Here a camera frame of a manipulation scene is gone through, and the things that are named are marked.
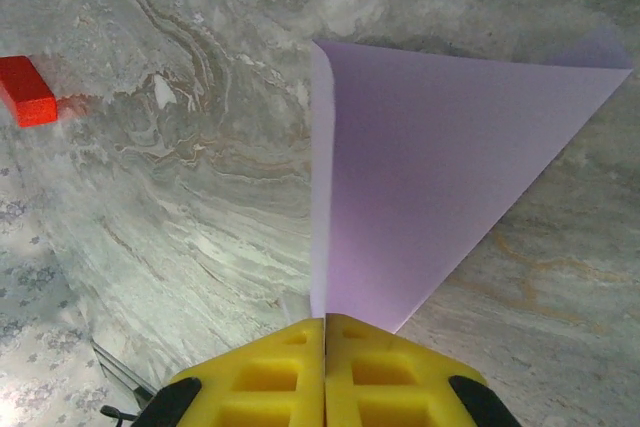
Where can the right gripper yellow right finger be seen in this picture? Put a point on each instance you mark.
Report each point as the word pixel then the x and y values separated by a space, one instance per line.
pixel 390 382

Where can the floral patterned backdrop cloth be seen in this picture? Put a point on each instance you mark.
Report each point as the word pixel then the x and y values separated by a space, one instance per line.
pixel 40 322

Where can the red rectangular block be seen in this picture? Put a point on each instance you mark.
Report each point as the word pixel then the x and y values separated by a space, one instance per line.
pixel 27 92

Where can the aluminium table edge rail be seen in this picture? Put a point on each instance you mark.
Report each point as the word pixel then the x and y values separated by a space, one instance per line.
pixel 122 372

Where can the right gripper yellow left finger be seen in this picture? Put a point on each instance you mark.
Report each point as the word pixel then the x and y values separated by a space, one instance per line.
pixel 260 382

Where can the marble patterned table cover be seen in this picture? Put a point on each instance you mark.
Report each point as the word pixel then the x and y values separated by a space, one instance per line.
pixel 200 172

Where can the purple square paper sheet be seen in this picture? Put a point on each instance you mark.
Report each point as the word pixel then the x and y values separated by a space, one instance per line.
pixel 425 147

